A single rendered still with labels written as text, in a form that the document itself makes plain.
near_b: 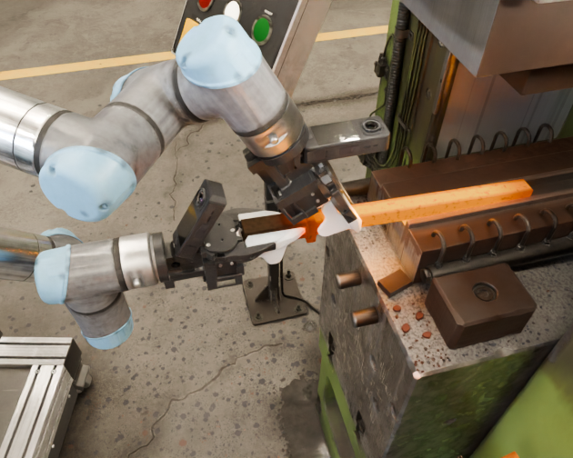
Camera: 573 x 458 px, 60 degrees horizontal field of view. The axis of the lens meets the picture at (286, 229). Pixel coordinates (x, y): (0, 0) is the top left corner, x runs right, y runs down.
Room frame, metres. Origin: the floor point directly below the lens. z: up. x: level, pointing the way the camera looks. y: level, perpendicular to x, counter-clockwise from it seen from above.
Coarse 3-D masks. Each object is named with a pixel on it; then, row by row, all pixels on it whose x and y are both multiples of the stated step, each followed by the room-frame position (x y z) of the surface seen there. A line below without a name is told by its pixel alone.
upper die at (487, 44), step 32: (416, 0) 0.62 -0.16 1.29; (448, 0) 0.55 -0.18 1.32; (480, 0) 0.49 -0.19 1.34; (512, 0) 0.47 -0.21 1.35; (448, 32) 0.53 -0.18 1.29; (480, 32) 0.48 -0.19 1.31; (512, 32) 0.47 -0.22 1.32; (544, 32) 0.48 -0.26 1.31; (480, 64) 0.47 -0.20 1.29; (512, 64) 0.48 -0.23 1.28; (544, 64) 0.49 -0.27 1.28
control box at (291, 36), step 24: (192, 0) 1.14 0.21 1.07; (216, 0) 1.09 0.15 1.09; (240, 0) 1.04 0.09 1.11; (264, 0) 0.99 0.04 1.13; (288, 0) 0.95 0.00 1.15; (312, 0) 0.95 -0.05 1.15; (240, 24) 1.01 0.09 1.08; (288, 24) 0.92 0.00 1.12; (312, 24) 0.95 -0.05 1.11; (264, 48) 0.93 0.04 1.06; (288, 48) 0.91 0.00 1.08; (288, 72) 0.91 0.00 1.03
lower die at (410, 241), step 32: (448, 160) 0.69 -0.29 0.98; (480, 160) 0.69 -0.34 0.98; (512, 160) 0.69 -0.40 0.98; (544, 160) 0.68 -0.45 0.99; (384, 192) 0.60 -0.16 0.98; (416, 192) 0.60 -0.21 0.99; (384, 224) 0.58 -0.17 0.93; (416, 224) 0.52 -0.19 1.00; (448, 224) 0.52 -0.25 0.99; (480, 224) 0.52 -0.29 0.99; (512, 224) 0.52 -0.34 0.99; (544, 224) 0.52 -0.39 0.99; (416, 256) 0.48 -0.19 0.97; (448, 256) 0.48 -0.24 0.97
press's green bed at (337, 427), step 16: (320, 336) 0.67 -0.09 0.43; (320, 368) 0.66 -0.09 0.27; (320, 384) 0.65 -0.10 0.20; (336, 384) 0.54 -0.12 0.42; (320, 400) 0.63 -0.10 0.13; (336, 400) 0.62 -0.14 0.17; (320, 416) 0.62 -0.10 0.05; (336, 416) 0.57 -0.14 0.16; (336, 432) 0.53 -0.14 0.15; (352, 432) 0.43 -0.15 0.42; (336, 448) 0.49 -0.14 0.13; (352, 448) 0.49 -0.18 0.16
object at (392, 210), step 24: (456, 192) 0.57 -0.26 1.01; (480, 192) 0.57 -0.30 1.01; (504, 192) 0.58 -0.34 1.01; (528, 192) 0.58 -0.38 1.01; (264, 216) 0.50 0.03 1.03; (312, 216) 0.50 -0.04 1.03; (360, 216) 0.51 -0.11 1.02; (384, 216) 0.52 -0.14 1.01; (408, 216) 0.53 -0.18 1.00; (312, 240) 0.48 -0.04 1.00
